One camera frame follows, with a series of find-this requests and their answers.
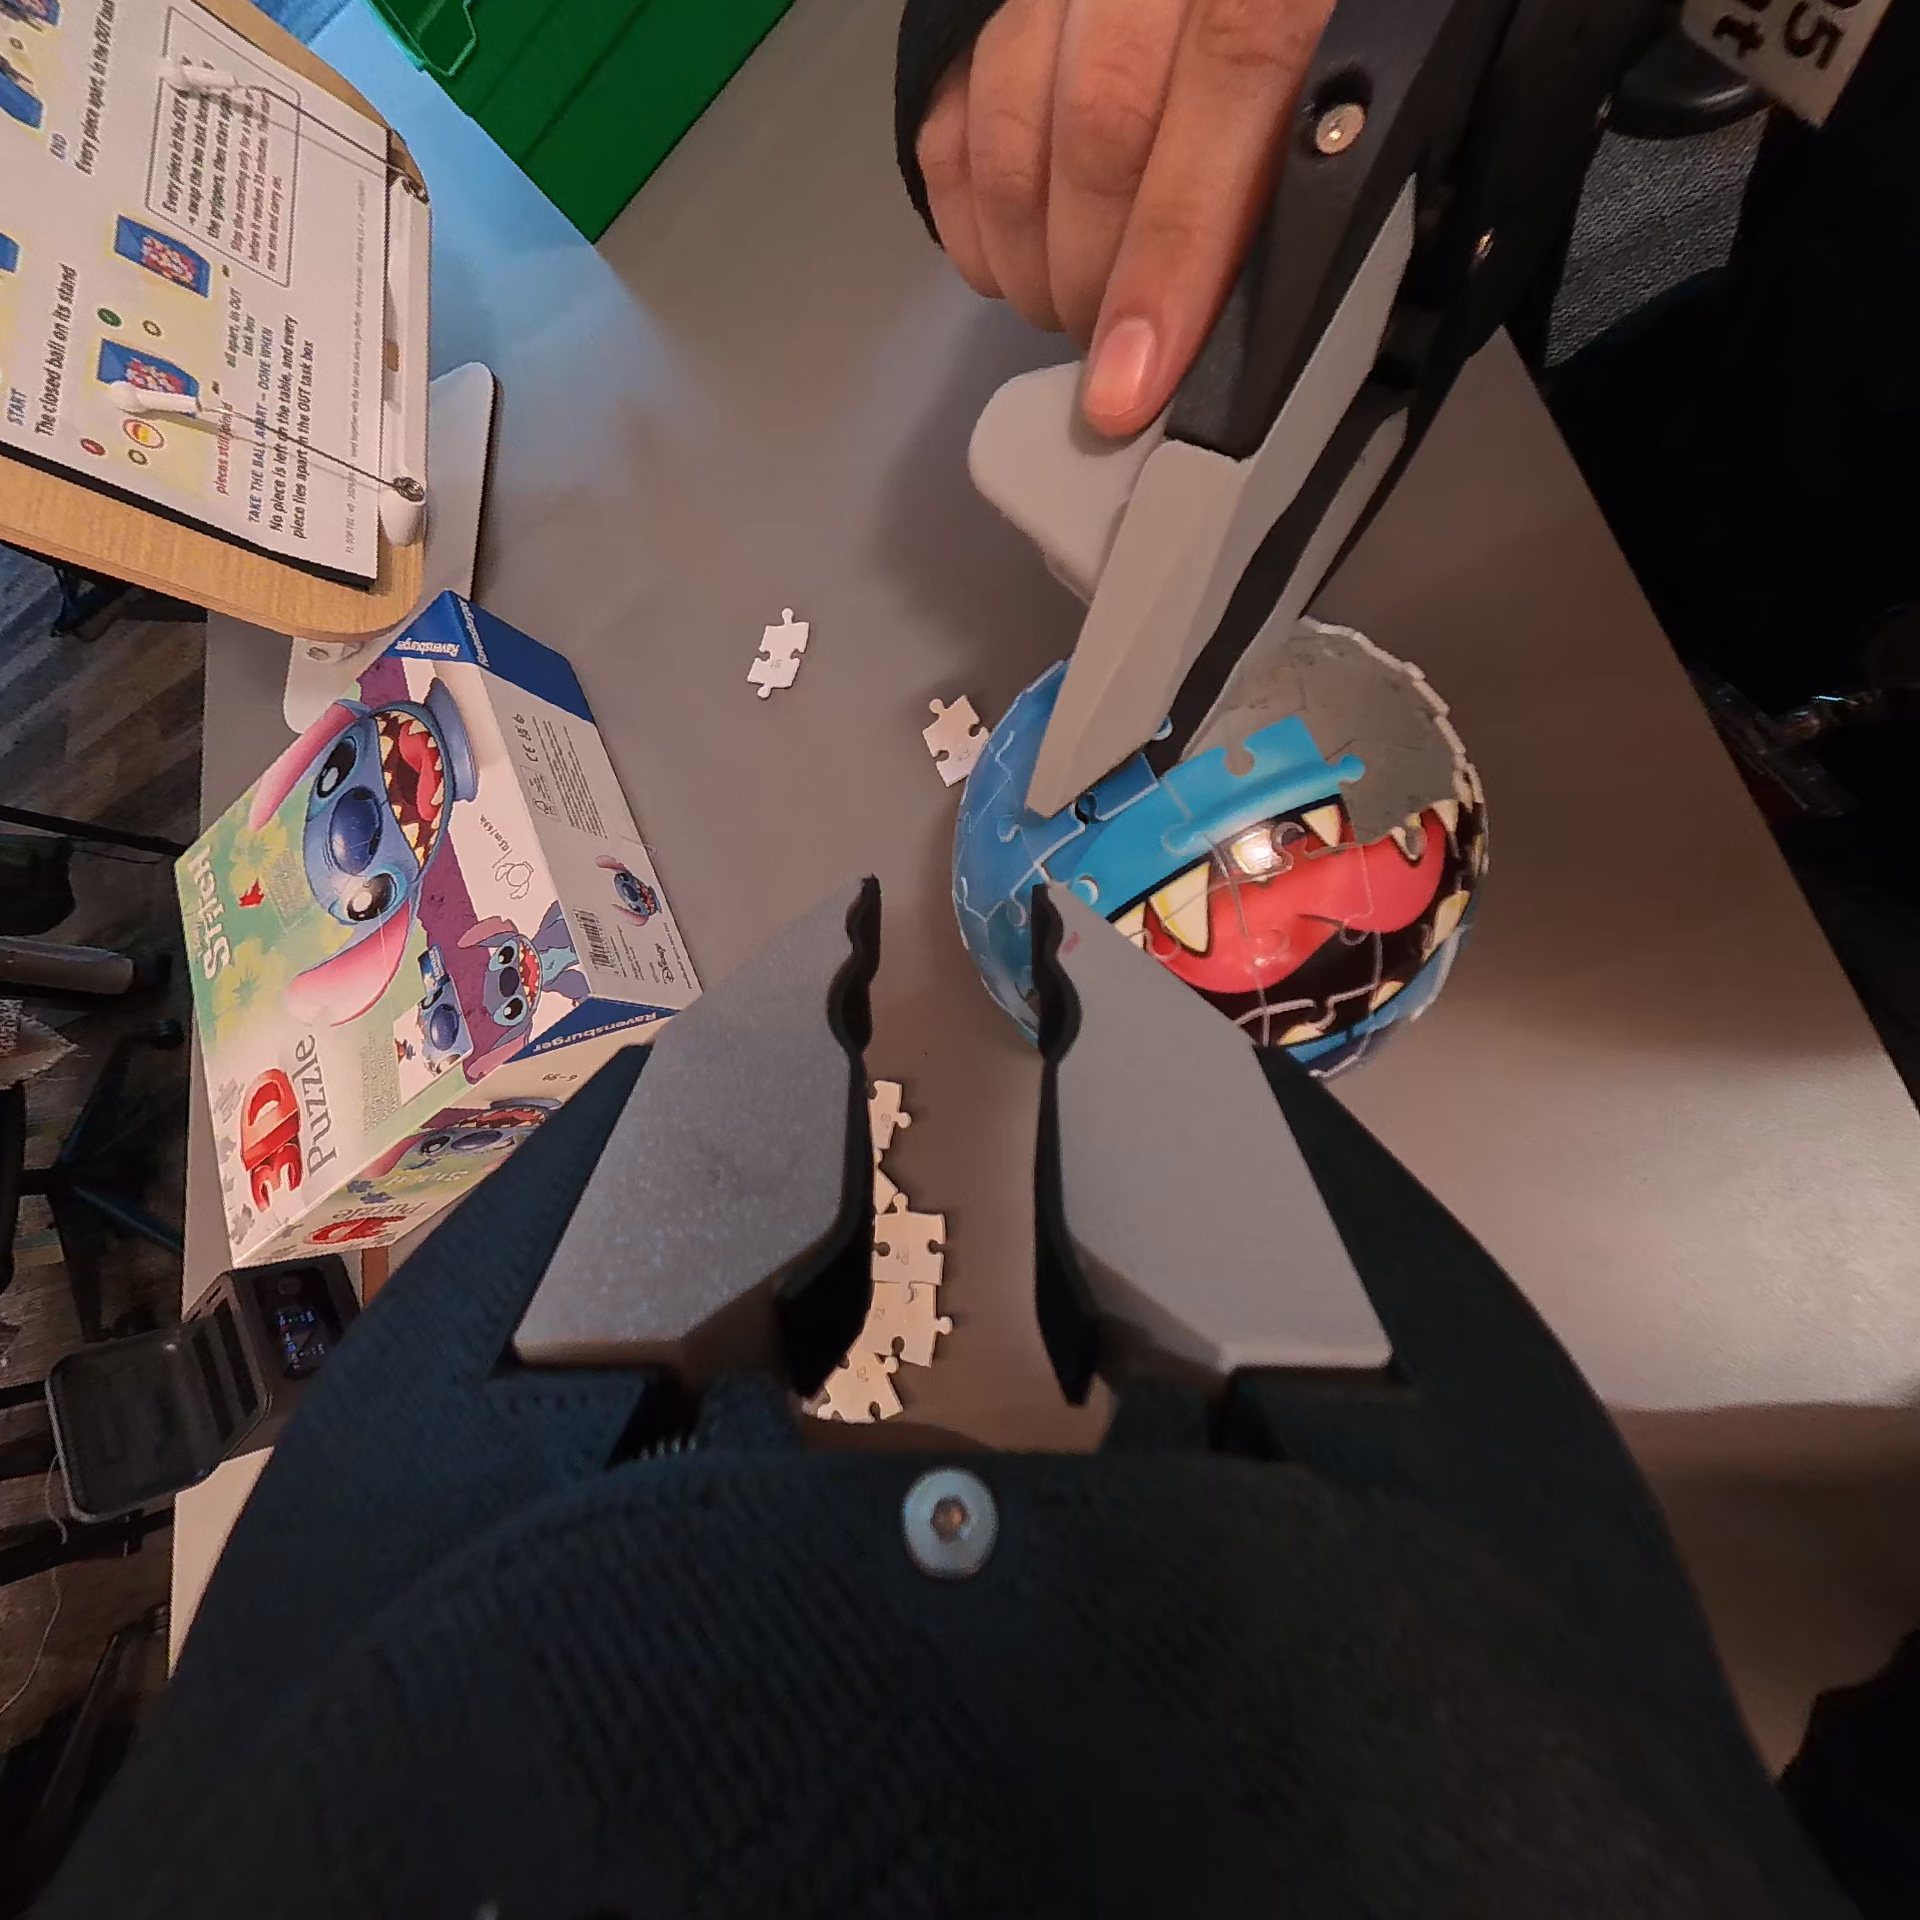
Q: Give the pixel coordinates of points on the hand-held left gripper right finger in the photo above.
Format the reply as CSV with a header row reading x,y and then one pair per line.
x,y
1200,1184

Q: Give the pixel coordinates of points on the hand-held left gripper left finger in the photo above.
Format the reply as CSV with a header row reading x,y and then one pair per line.
x,y
704,1170

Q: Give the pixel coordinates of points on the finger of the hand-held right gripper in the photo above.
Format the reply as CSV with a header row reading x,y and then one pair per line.
x,y
1171,601
1302,578

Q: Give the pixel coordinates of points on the blue puzzle ball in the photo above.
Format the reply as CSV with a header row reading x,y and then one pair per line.
x,y
1321,930

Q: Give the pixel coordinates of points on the white puzzle piece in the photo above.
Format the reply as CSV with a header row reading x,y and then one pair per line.
x,y
779,657
952,743

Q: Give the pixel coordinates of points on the cartoon puzzle box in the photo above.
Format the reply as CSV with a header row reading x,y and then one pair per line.
x,y
450,901

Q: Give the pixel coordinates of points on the person's right hand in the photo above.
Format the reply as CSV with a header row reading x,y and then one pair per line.
x,y
1110,150

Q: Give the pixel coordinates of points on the cluster of white jigsaw parts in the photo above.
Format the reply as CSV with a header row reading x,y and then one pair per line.
x,y
909,1244

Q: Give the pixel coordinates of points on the black digital timer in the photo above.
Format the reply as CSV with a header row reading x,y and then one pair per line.
x,y
150,1411

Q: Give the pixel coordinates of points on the green plastic bin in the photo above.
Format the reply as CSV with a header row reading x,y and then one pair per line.
x,y
601,91

